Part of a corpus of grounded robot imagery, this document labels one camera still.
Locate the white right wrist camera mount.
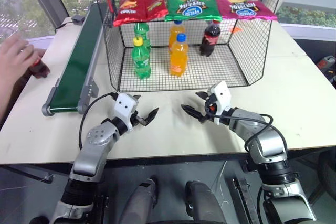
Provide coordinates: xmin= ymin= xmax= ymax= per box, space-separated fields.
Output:
xmin=209 ymin=81 xmax=233 ymax=125

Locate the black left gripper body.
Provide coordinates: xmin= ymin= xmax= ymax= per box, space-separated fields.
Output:
xmin=131 ymin=110 xmax=145 ymax=128

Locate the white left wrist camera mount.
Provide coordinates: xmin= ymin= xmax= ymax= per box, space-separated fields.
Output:
xmin=114 ymin=92 xmax=139 ymax=132

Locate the dark grey rounded shape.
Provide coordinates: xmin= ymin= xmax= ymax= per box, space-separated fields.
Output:
xmin=125 ymin=177 xmax=159 ymax=224
xmin=184 ymin=180 xmax=229 ymax=224

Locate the red black power tool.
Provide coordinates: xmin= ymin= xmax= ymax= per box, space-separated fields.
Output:
xmin=316 ymin=55 xmax=336 ymax=90

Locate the pink chips bag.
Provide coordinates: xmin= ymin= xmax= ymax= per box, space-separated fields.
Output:
xmin=213 ymin=0 xmax=278 ymax=22

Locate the black metal rail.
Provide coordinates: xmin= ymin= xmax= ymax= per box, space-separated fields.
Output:
xmin=232 ymin=177 xmax=254 ymax=224

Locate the person's bare hand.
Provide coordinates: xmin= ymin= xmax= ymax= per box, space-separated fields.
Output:
xmin=0 ymin=35 xmax=36 ymax=97

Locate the orange soda bottle blue cap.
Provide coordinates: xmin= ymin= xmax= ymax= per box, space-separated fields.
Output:
xmin=167 ymin=20 xmax=186 ymax=51
xmin=170 ymin=34 xmax=190 ymax=78

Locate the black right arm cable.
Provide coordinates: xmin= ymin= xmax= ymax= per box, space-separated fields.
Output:
xmin=213 ymin=113 xmax=274 ymax=153

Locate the grey metal bracket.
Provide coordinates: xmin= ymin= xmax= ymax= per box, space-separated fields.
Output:
xmin=38 ymin=173 xmax=55 ymax=184

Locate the cola bottle red label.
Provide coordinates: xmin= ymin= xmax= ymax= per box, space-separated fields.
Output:
xmin=199 ymin=19 xmax=222 ymax=58
xmin=27 ymin=49 xmax=51 ymax=79

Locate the green soda bottle yellow cap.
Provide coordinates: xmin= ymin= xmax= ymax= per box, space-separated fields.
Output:
xmin=131 ymin=37 xmax=152 ymax=80

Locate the red chips bag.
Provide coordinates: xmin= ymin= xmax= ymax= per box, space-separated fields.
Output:
xmin=113 ymin=0 xmax=169 ymax=27

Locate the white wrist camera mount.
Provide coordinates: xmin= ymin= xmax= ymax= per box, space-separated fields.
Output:
xmin=114 ymin=92 xmax=139 ymax=132
xmin=209 ymin=81 xmax=233 ymax=125

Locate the green chips bag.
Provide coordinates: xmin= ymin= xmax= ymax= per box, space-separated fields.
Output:
xmin=164 ymin=0 xmax=223 ymax=22

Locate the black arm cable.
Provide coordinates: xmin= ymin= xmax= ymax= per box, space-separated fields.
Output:
xmin=213 ymin=113 xmax=274 ymax=153
xmin=78 ymin=92 xmax=119 ymax=153

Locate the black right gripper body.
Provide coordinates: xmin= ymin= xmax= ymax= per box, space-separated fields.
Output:
xmin=200 ymin=94 xmax=220 ymax=124

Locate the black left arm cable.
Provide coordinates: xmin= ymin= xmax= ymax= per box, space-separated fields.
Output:
xmin=78 ymin=92 xmax=119 ymax=153

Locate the black adapter cable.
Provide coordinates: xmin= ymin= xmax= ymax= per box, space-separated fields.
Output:
xmin=54 ymin=20 xmax=75 ymax=35

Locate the black power adapter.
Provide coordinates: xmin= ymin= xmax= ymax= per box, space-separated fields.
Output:
xmin=71 ymin=14 xmax=86 ymax=26

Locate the black wire mesh shelf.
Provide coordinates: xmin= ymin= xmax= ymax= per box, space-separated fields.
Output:
xmin=89 ymin=0 xmax=290 ymax=93

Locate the green conveyor belt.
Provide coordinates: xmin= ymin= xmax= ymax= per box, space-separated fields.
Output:
xmin=41 ymin=3 xmax=106 ymax=118

